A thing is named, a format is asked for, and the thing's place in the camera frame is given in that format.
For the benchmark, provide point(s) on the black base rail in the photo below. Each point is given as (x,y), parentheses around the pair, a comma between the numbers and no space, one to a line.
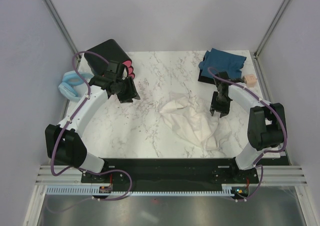
(181,174)

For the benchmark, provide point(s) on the white t shirt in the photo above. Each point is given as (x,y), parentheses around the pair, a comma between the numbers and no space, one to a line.
(189,118)

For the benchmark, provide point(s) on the folded teal t shirt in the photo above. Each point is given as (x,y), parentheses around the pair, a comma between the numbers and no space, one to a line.
(222,62)

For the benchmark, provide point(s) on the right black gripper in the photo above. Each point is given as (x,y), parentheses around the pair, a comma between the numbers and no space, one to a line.
(224,110)

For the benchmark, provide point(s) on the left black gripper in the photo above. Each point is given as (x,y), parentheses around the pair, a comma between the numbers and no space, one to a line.
(132,93)

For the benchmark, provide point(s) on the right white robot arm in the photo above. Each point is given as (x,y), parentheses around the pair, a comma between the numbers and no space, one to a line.
(266,131)

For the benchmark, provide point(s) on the small pink cube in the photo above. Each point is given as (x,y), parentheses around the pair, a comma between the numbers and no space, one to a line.
(250,80)

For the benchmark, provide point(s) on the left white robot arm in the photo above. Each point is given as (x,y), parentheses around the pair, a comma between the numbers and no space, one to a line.
(64,141)

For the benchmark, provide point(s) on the white slotted cable duct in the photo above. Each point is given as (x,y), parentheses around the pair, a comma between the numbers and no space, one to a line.
(116,191)

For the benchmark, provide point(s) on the black pink drawer box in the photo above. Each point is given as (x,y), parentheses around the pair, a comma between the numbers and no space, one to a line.
(111,51)

